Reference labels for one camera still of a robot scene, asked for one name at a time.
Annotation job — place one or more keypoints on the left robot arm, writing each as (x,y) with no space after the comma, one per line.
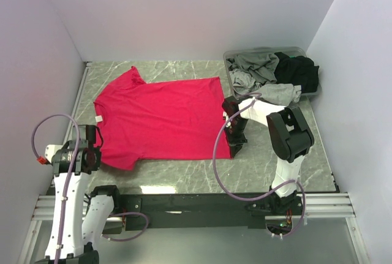
(76,229)

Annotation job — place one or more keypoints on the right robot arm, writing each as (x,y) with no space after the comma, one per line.
(291,139)

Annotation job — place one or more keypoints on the black t-shirt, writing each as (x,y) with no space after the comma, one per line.
(298,71)

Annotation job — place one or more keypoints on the red t-shirt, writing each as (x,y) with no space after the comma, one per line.
(172,120)

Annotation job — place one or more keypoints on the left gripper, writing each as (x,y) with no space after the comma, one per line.
(98,153)

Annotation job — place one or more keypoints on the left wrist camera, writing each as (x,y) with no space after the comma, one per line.
(49,154)

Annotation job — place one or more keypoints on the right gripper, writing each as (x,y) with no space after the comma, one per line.
(235,144)

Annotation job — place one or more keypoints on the grey plastic bin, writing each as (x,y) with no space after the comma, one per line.
(241,83)

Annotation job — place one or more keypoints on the light grey t-shirt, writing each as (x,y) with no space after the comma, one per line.
(279,94)

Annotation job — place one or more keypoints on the aluminium rail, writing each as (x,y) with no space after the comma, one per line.
(318,205)

